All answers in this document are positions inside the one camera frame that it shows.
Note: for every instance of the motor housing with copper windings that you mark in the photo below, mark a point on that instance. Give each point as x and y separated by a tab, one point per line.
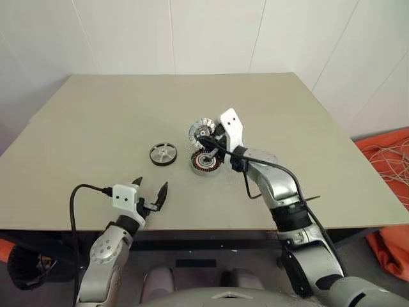
203	164

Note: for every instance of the orange fabric piece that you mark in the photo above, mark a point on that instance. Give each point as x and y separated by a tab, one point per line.
4	251

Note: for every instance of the silver robot torso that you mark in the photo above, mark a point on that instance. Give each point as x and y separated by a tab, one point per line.
230	295

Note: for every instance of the orange fabric bag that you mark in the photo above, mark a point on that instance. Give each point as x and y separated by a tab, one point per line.
391	249

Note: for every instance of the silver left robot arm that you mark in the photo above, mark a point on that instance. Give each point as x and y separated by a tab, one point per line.
105	249

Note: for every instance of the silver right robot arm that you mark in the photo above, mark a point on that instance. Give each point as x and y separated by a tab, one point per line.
274	182

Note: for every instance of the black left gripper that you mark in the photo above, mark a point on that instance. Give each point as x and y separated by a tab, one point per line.
142	208

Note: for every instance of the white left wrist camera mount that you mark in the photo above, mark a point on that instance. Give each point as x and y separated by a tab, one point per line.
123	198

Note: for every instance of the black spoked rotor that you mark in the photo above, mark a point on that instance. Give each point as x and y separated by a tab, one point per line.
163	155

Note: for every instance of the large orange cloth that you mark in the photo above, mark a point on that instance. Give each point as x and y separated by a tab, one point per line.
390	150

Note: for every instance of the black fabric bag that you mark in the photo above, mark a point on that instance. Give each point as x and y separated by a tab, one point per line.
25	265

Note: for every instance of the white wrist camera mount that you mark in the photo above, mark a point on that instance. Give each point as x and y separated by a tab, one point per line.
233	128
123	198

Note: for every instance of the black table frame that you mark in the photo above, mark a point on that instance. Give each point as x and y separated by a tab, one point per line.
198	240

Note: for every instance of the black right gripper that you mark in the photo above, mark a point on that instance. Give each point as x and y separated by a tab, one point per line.
220	132

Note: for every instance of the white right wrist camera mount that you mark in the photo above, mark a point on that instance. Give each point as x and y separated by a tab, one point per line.
233	128

